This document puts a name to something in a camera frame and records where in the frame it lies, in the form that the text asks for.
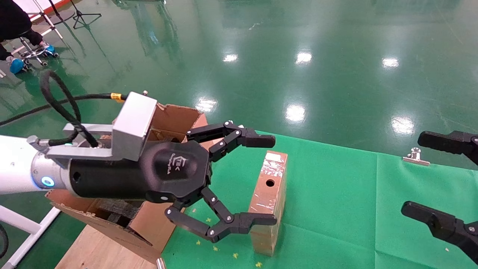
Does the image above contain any large open cardboard carton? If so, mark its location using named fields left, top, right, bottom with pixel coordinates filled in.
left=45, top=103, right=208, bottom=264

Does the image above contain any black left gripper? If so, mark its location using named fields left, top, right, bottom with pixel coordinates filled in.
left=69, top=120, right=277, bottom=243

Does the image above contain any small taped cardboard box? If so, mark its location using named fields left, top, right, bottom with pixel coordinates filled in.
left=248, top=150, right=288, bottom=257

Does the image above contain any white desk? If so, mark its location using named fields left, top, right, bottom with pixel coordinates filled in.
left=22, top=0, right=64, bottom=40

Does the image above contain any dark grey foam block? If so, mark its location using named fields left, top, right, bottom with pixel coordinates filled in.
left=95, top=198, right=144, bottom=228

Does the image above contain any green table cloth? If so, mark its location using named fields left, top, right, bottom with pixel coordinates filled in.
left=161, top=131, right=478, bottom=269

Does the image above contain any wheeled metal stool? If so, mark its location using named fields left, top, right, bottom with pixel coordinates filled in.
left=19, top=37, right=59, bottom=68

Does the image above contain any black corrugated cable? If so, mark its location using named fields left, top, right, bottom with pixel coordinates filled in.
left=40, top=70, right=100, bottom=148

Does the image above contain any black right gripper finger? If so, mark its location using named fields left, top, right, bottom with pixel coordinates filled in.
left=401, top=201, right=478, bottom=263
left=418, top=130, right=478, bottom=165

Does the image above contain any seated person in black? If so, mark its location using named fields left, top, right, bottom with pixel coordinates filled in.
left=0, top=0, right=56, bottom=74

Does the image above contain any white metal table frame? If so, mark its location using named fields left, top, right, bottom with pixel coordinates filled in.
left=0, top=205, right=61, bottom=269

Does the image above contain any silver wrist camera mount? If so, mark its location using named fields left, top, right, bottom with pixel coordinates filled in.
left=47, top=92, right=157, bottom=161

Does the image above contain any black tripod stand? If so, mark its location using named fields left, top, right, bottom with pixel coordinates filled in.
left=69, top=0, right=102, bottom=30

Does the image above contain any thin black cable yellow tag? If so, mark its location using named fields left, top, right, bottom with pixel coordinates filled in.
left=0, top=93, right=129, bottom=127

